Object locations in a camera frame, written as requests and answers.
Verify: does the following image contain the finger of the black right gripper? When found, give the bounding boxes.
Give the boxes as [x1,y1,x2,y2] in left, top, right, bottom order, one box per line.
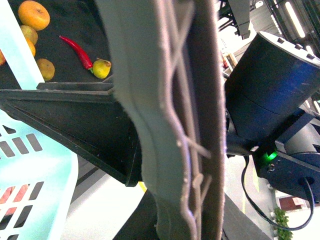
[0,77,142,187]

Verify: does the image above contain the yellow pear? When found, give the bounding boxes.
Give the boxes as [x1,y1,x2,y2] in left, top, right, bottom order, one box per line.
[92,58,112,79]

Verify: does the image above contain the orange beside apple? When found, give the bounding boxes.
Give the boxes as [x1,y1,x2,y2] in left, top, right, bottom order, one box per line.
[25,38,36,56]

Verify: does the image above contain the grey basket handle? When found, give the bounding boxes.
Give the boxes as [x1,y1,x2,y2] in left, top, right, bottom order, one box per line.
[96,0,226,240]

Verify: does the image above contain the red chili pepper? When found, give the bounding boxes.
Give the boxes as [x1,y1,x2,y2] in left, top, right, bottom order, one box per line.
[59,35,93,73]

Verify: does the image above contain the yellow orange apple-shaped fruit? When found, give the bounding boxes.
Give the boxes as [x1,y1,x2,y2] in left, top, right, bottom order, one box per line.
[18,0,51,31]

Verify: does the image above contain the brown kiwi lower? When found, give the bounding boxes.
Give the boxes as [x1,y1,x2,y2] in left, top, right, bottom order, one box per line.
[36,58,55,81]

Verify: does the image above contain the brown kiwi upper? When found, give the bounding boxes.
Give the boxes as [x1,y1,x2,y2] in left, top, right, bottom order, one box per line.
[20,25,38,45]

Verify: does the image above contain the red apple centre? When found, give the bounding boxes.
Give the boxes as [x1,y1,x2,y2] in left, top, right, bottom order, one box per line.
[0,50,6,66]

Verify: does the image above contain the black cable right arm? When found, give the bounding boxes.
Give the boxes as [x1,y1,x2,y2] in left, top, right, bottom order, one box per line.
[240,154,315,231]

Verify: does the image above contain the brown kiwi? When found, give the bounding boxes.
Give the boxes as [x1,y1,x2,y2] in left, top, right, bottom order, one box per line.
[20,25,38,45]
[36,58,55,81]

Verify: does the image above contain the light blue shopping basket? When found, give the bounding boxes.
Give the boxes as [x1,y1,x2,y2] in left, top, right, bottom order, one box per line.
[0,0,79,240]

